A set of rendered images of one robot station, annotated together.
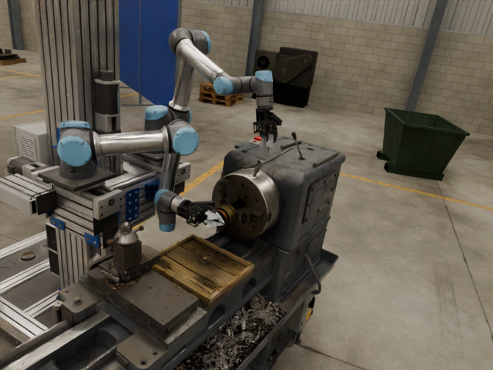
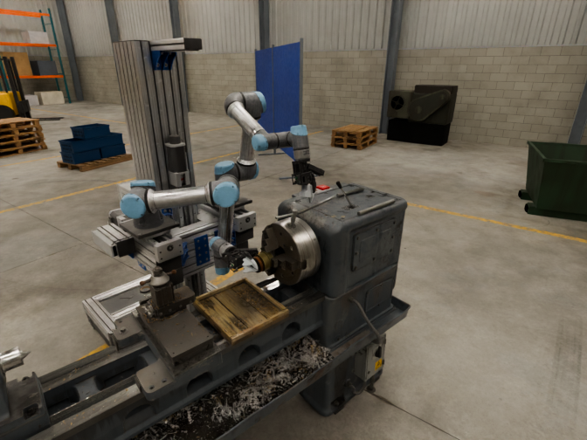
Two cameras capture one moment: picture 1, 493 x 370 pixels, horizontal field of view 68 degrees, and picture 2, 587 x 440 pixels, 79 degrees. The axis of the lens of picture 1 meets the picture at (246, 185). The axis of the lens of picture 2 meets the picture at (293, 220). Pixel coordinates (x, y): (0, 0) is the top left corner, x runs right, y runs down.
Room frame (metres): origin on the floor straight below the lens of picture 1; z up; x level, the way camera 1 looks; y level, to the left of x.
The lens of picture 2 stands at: (0.06, -0.51, 1.91)
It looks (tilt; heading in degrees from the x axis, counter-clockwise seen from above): 23 degrees down; 18
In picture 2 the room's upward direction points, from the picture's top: straight up
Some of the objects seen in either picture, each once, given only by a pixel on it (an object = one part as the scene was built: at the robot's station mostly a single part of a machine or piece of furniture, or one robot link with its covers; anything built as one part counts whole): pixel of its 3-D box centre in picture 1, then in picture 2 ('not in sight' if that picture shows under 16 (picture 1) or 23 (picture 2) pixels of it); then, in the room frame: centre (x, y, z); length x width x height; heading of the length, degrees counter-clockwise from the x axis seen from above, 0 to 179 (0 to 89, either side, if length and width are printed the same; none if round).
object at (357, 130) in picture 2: (222, 92); (355, 136); (9.78, 0.95, 0.22); 1.25 x 0.86 x 0.44; 166
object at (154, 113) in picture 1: (157, 119); (225, 173); (1.90, 0.52, 1.33); 0.13 x 0.12 x 0.14; 143
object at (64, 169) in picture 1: (77, 162); (148, 214); (1.45, 0.73, 1.21); 0.15 x 0.15 x 0.10
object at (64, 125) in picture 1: (75, 136); (143, 193); (1.45, 0.73, 1.33); 0.13 x 0.12 x 0.14; 24
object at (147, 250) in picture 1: (132, 265); (169, 303); (1.09, 0.37, 0.99); 0.20 x 0.10 x 0.05; 148
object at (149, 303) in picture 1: (137, 287); (169, 323); (1.03, 0.33, 0.95); 0.43 x 0.17 x 0.05; 58
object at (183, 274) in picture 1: (199, 266); (239, 307); (1.29, 0.15, 0.89); 0.36 x 0.30 x 0.04; 58
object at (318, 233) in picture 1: (265, 277); (334, 321); (1.88, -0.20, 0.43); 0.60 x 0.48 x 0.86; 148
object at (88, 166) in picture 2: not in sight; (93, 144); (5.91, 5.82, 0.39); 1.20 x 0.80 x 0.79; 171
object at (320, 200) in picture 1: (282, 184); (341, 231); (1.89, -0.20, 1.06); 0.59 x 0.48 x 0.39; 148
